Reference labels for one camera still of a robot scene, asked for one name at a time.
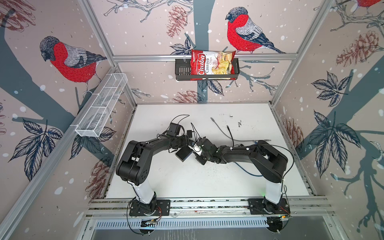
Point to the white wire mesh shelf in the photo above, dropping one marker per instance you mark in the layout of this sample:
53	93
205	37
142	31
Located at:
98	113

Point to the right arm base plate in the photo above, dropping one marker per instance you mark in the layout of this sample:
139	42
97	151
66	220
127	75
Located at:
261	206

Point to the aluminium mounting rail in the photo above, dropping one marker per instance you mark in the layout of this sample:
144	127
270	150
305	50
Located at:
210	207

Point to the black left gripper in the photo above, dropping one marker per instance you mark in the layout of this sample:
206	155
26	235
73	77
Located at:
185	139

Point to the black wall basket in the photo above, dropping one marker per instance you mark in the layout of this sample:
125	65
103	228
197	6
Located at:
183	72

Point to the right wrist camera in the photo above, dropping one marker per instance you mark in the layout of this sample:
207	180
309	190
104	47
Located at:
197	149

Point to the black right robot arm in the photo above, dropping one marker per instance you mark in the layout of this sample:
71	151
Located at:
270	163

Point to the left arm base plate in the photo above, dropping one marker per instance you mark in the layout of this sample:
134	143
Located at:
163	207

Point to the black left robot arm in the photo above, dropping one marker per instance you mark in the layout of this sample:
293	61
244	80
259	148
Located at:
134	165

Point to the red cassava chips bag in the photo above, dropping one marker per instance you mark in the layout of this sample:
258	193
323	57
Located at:
205	63

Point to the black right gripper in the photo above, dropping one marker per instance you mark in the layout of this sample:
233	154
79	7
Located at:
200	161

